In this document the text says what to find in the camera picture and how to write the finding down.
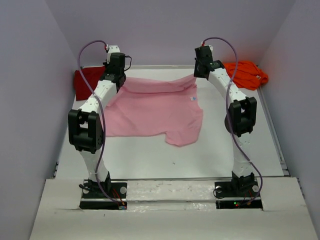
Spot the pink t shirt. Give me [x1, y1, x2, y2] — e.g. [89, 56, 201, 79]
[104, 75, 204, 147]

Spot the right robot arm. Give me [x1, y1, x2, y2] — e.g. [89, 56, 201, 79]
[194, 45, 257, 196]

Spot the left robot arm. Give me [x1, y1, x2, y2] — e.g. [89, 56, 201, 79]
[68, 51, 126, 198]

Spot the dark red folded t shirt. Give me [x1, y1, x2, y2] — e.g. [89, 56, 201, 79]
[73, 66, 105, 101]

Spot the orange t shirt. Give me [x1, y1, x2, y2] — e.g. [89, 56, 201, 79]
[233, 61, 269, 91]

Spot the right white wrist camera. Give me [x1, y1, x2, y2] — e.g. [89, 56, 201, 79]
[201, 42, 214, 51]

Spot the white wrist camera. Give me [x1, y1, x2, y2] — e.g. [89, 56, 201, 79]
[201, 42, 214, 51]
[105, 45, 121, 64]

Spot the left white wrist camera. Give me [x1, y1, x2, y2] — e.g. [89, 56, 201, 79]
[105, 45, 121, 64]

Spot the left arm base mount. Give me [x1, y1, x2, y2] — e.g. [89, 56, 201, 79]
[79, 178, 128, 210]

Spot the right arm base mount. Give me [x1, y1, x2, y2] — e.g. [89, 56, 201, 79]
[212, 173, 263, 210]

